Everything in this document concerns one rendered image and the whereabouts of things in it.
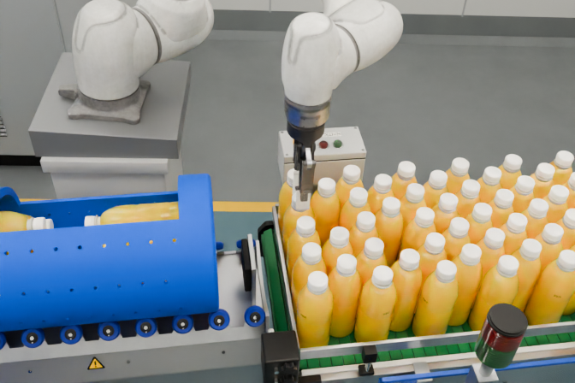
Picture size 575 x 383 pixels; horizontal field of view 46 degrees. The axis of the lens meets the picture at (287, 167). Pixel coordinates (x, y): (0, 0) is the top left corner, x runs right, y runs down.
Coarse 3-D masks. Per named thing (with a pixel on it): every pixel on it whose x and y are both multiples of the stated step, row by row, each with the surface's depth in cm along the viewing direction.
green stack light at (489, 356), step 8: (480, 336) 112; (480, 344) 112; (480, 352) 112; (488, 352) 111; (496, 352) 109; (504, 352) 109; (512, 352) 109; (480, 360) 113; (488, 360) 112; (496, 360) 111; (504, 360) 110; (512, 360) 112; (496, 368) 112
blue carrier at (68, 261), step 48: (0, 192) 131; (192, 192) 130; (0, 240) 122; (48, 240) 123; (96, 240) 124; (144, 240) 124; (192, 240) 125; (0, 288) 122; (48, 288) 123; (96, 288) 125; (144, 288) 126; (192, 288) 127
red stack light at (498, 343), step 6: (486, 318) 109; (486, 324) 109; (486, 330) 109; (492, 330) 107; (486, 336) 109; (492, 336) 108; (498, 336) 107; (504, 336) 107; (522, 336) 107; (486, 342) 110; (492, 342) 109; (498, 342) 108; (504, 342) 107; (510, 342) 107; (516, 342) 107; (498, 348) 109; (504, 348) 108; (510, 348) 108; (516, 348) 109
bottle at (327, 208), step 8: (320, 192) 151; (312, 200) 153; (320, 200) 151; (328, 200) 151; (336, 200) 152; (312, 208) 153; (320, 208) 152; (328, 208) 152; (336, 208) 153; (320, 216) 153; (328, 216) 153; (336, 216) 154; (320, 224) 154; (328, 224) 154; (336, 224) 157; (320, 232) 156; (328, 232) 156
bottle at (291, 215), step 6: (288, 210) 149; (294, 210) 148; (300, 210) 147; (306, 210) 148; (312, 210) 150; (288, 216) 149; (294, 216) 148; (300, 216) 148; (312, 216) 149; (288, 222) 149; (294, 222) 148; (288, 228) 150; (294, 228) 149; (282, 234) 154; (288, 234) 151; (282, 240) 155; (282, 246) 156
